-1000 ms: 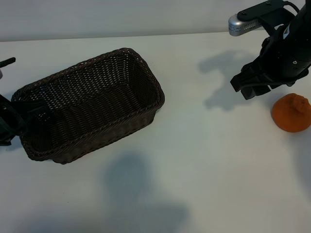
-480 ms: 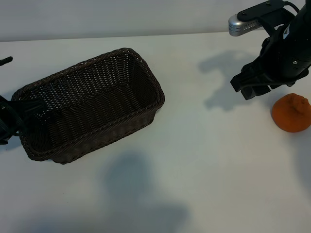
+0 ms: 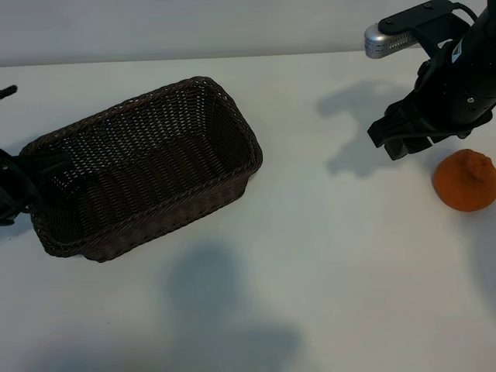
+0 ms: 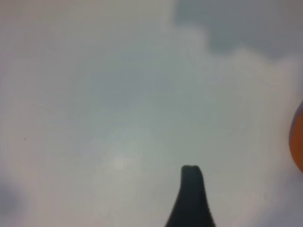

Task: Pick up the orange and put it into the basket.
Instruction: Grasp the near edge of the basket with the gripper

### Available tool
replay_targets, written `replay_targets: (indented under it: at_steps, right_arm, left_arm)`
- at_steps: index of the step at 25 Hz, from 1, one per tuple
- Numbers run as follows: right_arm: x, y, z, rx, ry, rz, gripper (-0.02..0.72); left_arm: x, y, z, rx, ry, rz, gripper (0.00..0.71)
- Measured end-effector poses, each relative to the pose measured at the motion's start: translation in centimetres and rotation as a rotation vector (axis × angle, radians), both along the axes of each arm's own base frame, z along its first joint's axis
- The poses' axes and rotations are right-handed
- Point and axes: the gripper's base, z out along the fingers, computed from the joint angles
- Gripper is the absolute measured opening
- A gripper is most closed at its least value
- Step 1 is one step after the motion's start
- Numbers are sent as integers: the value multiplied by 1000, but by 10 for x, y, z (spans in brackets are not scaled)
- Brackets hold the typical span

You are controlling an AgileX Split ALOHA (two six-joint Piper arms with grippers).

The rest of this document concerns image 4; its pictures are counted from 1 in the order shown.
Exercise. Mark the orange fruit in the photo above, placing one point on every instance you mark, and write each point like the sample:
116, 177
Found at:
298, 142

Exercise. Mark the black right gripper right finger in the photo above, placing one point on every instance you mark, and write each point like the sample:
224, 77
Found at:
200, 208

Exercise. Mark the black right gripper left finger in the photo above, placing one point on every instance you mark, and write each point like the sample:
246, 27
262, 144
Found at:
183, 208

